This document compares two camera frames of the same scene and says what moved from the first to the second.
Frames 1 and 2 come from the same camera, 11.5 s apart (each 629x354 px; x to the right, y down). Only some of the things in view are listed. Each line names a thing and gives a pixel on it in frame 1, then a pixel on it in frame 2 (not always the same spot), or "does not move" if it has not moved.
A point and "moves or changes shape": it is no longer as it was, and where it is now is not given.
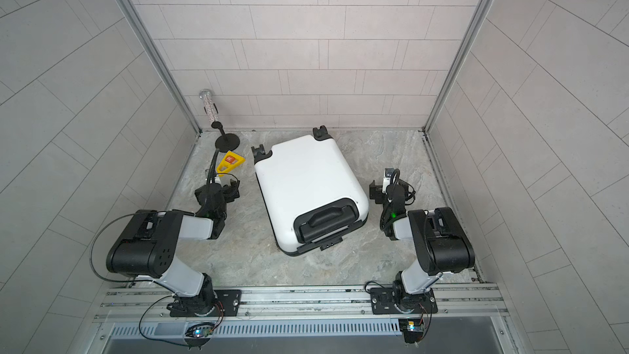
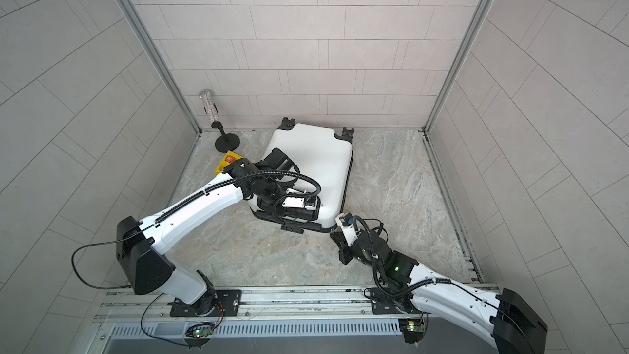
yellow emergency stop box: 228,162 does not move
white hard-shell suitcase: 314,194 moves or changes shape
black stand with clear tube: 224,142 does not move
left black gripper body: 228,197 -> 273,193
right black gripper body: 382,198 -> 357,252
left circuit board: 200,330 does not move
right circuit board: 413,329 does not move
